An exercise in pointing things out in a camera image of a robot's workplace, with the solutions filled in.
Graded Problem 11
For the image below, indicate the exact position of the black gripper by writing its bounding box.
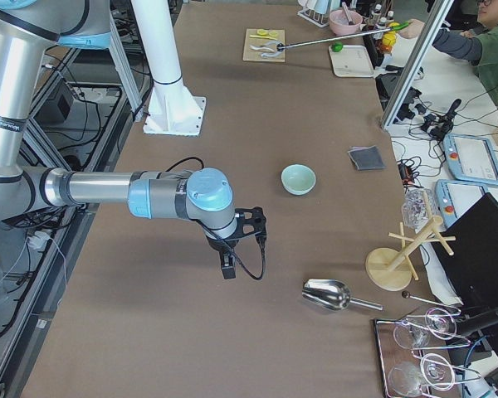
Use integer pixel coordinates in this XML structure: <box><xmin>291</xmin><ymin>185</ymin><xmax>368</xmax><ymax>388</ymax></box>
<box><xmin>204</xmin><ymin>206</ymin><xmax>267</xmax><ymax>279</ymax></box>

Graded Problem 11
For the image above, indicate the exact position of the light green ceramic bowl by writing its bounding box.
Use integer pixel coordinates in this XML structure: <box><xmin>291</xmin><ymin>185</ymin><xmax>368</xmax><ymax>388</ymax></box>
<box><xmin>281</xmin><ymin>164</ymin><xmax>317</xmax><ymax>196</ymax></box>

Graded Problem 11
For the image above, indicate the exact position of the white ceramic spoon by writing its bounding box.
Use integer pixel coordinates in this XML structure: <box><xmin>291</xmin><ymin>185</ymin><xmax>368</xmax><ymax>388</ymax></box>
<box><xmin>249</xmin><ymin>45</ymin><xmax>281</xmax><ymax>58</ymax></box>

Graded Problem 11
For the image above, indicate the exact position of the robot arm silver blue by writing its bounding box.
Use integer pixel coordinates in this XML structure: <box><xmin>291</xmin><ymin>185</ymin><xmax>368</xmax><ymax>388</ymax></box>
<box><xmin>0</xmin><ymin>1</ymin><xmax>266</xmax><ymax>279</ymax></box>

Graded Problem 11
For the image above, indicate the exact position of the pink bowl with ice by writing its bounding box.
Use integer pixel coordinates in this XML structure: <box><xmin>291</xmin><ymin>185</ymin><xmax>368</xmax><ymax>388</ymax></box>
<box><xmin>329</xmin><ymin>9</ymin><xmax>363</xmax><ymax>36</ymax></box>

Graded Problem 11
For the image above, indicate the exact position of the metal scoop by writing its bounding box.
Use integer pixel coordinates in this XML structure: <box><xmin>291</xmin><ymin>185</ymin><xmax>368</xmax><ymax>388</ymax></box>
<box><xmin>302</xmin><ymin>279</ymin><xmax>383</xmax><ymax>311</ymax></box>

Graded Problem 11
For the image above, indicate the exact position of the wooden mug tree stand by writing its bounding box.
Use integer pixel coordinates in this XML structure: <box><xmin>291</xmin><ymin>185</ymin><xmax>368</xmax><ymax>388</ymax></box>
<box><xmin>365</xmin><ymin>190</ymin><xmax>456</xmax><ymax>291</ymax></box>

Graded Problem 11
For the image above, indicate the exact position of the grey folded cloth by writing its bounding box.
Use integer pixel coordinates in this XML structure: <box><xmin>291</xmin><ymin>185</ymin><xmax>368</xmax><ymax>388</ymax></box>
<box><xmin>348</xmin><ymin>146</ymin><xmax>386</xmax><ymax>171</ymax></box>

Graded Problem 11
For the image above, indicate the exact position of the clear glass crystal cup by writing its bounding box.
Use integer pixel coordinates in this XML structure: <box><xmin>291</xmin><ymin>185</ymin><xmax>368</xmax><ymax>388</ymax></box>
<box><xmin>402</xmin><ymin>188</ymin><xmax>438</xmax><ymax>230</ymax></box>

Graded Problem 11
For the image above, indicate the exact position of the bamboo cutting board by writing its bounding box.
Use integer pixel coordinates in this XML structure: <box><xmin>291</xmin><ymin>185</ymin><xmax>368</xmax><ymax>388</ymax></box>
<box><xmin>242</xmin><ymin>28</ymin><xmax>286</xmax><ymax>63</ymax></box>

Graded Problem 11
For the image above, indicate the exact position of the long metal reacher grabber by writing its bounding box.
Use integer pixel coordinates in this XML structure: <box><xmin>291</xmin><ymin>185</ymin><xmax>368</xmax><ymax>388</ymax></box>
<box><xmin>261</xmin><ymin>22</ymin><xmax>409</xmax><ymax>54</ymax></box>

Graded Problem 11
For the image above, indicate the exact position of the yellow plastic knife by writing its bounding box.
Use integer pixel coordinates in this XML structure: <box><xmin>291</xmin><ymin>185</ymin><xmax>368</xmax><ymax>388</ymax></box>
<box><xmin>249</xmin><ymin>34</ymin><xmax>278</xmax><ymax>41</ymax></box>

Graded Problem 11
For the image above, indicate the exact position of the blue teach pendant near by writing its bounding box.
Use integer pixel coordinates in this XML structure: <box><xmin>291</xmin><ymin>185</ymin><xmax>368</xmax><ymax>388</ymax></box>
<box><xmin>435</xmin><ymin>179</ymin><xmax>489</xmax><ymax>228</ymax></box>

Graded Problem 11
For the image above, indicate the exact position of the blue teach pendant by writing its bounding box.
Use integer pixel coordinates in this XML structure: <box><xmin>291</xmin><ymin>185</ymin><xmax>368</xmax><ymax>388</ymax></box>
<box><xmin>442</xmin><ymin>133</ymin><xmax>498</xmax><ymax>187</ymax></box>
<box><xmin>435</xmin><ymin>179</ymin><xmax>489</xmax><ymax>228</ymax></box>

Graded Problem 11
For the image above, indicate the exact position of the cream plastic tray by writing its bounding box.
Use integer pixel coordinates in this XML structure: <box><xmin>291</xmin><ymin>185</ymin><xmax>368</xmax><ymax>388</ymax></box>
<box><xmin>328</xmin><ymin>45</ymin><xmax>374</xmax><ymax>78</ymax></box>

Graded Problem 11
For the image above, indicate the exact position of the green lime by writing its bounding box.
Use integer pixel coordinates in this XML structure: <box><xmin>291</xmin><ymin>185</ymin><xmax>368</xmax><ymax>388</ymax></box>
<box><xmin>331</xmin><ymin>41</ymin><xmax>344</xmax><ymax>52</ymax></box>

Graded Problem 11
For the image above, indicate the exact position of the black monitor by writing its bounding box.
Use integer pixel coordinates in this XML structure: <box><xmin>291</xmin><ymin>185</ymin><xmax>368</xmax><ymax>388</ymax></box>
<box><xmin>432</xmin><ymin>193</ymin><xmax>498</xmax><ymax>308</ymax></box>

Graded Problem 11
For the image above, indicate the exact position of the blue teach pendant far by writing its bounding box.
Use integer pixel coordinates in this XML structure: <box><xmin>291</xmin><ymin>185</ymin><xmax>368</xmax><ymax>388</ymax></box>
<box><xmin>442</xmin><ymin>133</ymin><xmax>498</xmax><ymax>187</ymax></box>

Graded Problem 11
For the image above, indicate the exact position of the person in green jacket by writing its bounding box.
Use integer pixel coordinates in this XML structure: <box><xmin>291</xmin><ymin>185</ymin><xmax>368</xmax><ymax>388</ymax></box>
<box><xmin>400</xmin><ymin>0</ymin><xmax>498</xmax><ymax>107</ymax></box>

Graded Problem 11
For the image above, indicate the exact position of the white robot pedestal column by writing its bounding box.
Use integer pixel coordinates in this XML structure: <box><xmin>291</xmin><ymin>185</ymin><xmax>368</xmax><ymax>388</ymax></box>
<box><xmin>132</xmin><ymin>0</ymin><xmax>206</xmax><ymax>137</ymax></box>

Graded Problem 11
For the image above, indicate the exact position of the wire rack with wine glasses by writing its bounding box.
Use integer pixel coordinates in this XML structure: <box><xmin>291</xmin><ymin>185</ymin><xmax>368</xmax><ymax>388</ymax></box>
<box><xmin>373</xmin><ymin>307</ymin><xmax>481</xmax><ymax>397</ymax></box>

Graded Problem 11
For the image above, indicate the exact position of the aluminium frame post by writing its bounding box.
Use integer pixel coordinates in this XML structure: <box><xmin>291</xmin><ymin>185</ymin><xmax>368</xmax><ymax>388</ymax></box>
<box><xmin>380</xmin><ymin>0</ymin><xmax>453</xmax><ymax>130</ymax></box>

